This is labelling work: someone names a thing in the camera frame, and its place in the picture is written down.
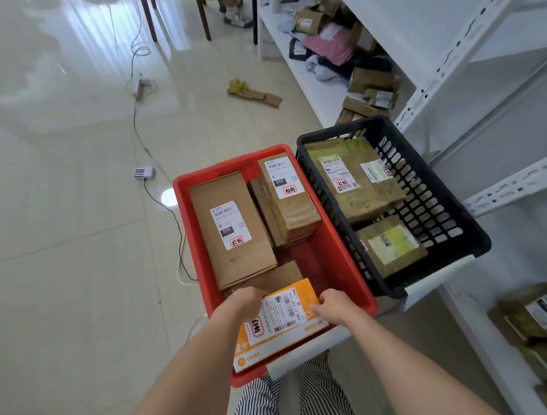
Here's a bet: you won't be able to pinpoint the person's left hand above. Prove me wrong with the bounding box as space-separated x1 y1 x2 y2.
215 286 271 331

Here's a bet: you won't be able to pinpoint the person's right hand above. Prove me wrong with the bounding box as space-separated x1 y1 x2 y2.
309 288 366 328

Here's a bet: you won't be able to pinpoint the large brown box 010 label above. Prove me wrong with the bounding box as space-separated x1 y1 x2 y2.
189 172 279 291

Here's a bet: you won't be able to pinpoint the orange box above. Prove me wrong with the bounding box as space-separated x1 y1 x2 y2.
232 278 330 373

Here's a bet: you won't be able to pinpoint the red plastic crate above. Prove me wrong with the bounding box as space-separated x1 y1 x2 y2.
172 144 379 389

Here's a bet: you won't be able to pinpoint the brown parcel with yellow label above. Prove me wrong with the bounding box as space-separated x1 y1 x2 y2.
355 215 429 279

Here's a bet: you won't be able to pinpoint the narrow brown labelled box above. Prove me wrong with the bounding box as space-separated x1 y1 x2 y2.
258 152 322 245

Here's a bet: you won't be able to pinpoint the taped parcel with white label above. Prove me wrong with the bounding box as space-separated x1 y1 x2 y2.
304 141 387 226

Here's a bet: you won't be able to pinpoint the narrow taped brown parcel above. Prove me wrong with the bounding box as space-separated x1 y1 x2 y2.
337 136 407 214

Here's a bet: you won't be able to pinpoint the black plastic basket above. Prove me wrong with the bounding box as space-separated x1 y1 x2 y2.
295 115 492 299

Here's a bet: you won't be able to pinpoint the pile of plastic mailer bags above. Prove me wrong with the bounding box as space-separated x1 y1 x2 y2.
277 0 394 82

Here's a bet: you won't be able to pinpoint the cardboard box white label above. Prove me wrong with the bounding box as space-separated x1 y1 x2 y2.
292 9 324 36

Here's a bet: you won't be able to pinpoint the person's right forearm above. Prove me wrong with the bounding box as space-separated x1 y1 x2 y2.
341 310 501 415

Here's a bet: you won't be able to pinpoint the person's left forearm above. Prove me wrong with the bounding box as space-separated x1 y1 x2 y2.
134 312 247 415

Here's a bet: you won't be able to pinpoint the person's striped trousers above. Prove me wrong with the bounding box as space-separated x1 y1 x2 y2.
234 352 356 415

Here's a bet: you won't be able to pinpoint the flattened cardboard strip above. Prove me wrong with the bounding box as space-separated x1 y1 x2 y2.
227 87 284 108

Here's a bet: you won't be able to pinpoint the white power strip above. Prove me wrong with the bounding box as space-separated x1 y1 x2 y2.
132 73 151 100

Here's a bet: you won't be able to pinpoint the brown wooden chair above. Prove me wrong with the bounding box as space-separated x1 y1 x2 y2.
141 0 213 43

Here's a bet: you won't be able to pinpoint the grey power cable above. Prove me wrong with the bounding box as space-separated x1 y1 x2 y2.
107 0 199 283

